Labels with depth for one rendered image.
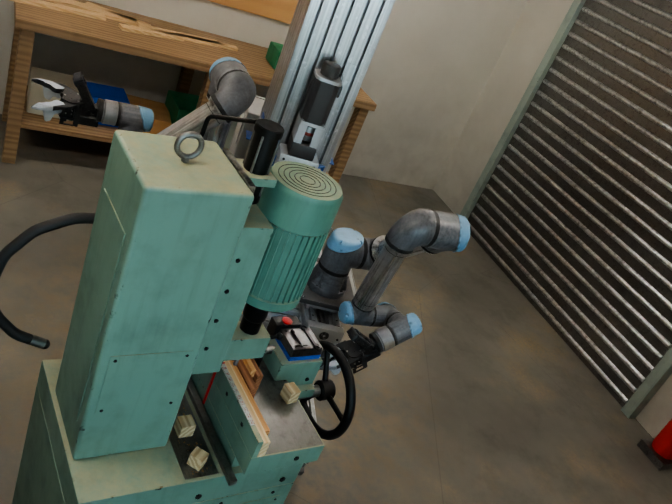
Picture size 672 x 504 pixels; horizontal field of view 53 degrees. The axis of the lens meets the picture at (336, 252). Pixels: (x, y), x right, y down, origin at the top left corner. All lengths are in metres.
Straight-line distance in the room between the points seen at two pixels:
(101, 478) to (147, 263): 0.56
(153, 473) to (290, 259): 0.59
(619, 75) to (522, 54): 1.00
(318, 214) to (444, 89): 4.30
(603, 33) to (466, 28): 1.06
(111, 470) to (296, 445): 0.43
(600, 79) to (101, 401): 4.11
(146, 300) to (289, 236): 0.33
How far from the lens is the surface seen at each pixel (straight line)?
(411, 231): 2.02
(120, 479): 1.68
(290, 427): 1.77
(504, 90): 5.69
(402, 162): 5.83
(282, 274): 1.52
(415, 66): 5.46
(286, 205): 1.44
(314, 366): 1.90
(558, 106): 5.17
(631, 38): 4.94
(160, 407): 1.64
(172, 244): 1.32
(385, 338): 2.20
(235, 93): 2.10
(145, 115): 2.22
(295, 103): 2.28
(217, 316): 1.54
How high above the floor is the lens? 2.10
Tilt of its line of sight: 28 degrees down
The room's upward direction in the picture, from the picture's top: 24 degrees clockwise
